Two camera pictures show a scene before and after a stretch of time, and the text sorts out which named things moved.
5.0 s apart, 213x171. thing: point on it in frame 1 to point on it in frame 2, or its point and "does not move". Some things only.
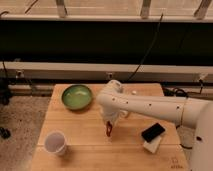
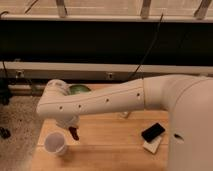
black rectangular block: [152, 132] does not move
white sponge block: [152, 145] does not move
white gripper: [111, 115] to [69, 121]
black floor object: [5, 133] does not move
